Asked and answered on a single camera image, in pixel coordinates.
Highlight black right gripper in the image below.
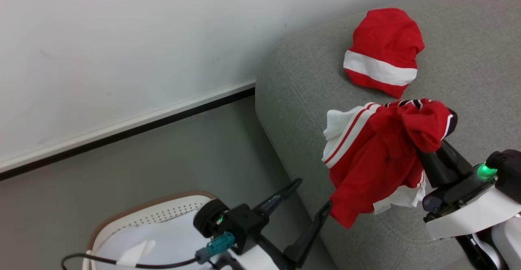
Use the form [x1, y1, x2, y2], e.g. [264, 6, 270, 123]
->
[415, 140, 499, 224]

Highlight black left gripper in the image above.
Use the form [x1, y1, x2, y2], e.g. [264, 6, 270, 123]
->
[222, 178, 333, 269]

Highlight red jersey white black trim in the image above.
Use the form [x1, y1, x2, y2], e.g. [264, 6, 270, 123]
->
[322, 98, 458, 230]

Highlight red cloth white stripe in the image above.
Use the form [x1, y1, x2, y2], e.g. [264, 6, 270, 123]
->
[343, 8, 425, 99]

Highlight white laundry basket brown rim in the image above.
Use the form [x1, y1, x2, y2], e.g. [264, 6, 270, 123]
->
[83, 190, 228, 270]

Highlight grey fabric sofa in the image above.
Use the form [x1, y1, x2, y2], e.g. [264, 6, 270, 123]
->
[255, 0, 521, 270]

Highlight teal cable connector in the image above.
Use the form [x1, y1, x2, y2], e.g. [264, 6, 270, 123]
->
[195, 232, 236, 265]

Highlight thin black cable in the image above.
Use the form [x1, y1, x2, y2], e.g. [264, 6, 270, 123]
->
[61, 253, 204, 270]

